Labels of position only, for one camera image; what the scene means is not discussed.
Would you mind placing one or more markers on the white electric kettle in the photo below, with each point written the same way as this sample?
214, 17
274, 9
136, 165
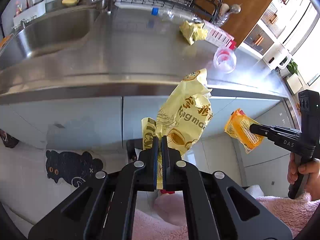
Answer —
275, 55

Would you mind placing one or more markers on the glass utensil vase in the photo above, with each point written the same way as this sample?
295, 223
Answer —
221, 18

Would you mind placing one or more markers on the large yellow paper bag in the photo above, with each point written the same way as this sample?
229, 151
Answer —
185, 120

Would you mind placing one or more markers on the white counter cabinet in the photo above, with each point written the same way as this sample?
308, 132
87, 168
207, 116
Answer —
75, 120

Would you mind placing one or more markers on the metal ladle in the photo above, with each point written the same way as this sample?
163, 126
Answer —
235, 8

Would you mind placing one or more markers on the dark patterned cloth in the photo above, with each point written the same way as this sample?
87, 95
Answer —
8, 138

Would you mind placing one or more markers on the white toothbrush holder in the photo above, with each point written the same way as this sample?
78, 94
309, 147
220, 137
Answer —
30, 13

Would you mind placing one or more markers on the person's right hand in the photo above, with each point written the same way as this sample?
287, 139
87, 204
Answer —
313, 170

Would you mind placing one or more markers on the storage drawer cabinet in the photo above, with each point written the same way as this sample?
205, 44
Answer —
270, 17

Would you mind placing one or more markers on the yellow soap bar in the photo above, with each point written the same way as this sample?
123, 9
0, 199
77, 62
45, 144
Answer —
70, 1

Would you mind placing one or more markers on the white plant pot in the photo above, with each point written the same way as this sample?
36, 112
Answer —
295, 82

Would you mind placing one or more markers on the blue cap clear bottle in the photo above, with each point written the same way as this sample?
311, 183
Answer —
170, 13

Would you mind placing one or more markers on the orange snack packet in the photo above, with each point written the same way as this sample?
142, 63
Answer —
237, 127

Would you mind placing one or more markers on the dark square trash bin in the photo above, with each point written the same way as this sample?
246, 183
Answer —
131, 147

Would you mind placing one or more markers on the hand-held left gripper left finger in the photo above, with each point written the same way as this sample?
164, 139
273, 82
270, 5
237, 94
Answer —
155, 155

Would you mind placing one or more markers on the dark red toothbrush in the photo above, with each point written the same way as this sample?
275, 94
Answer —
26, 1

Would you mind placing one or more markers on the dark cat-shaped floor mat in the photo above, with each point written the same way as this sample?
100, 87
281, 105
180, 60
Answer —
70, 165

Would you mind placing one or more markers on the orange dish cloth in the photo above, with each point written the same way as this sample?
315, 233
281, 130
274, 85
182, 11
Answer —
3, 42

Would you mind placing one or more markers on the bamboo cutting board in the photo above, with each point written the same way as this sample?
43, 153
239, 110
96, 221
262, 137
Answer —
250, 12

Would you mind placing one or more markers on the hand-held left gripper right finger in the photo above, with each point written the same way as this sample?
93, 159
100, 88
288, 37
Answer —
164, 155

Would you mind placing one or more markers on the white wide drip tray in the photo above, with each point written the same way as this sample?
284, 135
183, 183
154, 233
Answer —
130, 5

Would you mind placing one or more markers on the wooden spoon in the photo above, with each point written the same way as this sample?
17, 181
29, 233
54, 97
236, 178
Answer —
225, 8

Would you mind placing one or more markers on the yellow soap dish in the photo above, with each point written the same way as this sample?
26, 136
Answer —
76, 4

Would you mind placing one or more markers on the small yellow bag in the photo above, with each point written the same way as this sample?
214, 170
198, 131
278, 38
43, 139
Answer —
192, 31

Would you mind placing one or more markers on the pink white carton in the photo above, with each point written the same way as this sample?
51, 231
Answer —
217, 35

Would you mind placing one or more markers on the pink toothbrush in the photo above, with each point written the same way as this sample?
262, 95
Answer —
18, 7

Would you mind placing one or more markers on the green potted plant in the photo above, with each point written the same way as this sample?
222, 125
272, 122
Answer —
292, 67

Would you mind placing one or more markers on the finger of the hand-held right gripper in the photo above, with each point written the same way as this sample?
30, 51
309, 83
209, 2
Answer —
262, 130

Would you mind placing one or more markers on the stainless steel sink basin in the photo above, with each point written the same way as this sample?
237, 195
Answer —
50, 35

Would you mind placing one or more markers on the red cap plastic bottle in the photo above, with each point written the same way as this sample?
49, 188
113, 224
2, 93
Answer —
225, 60

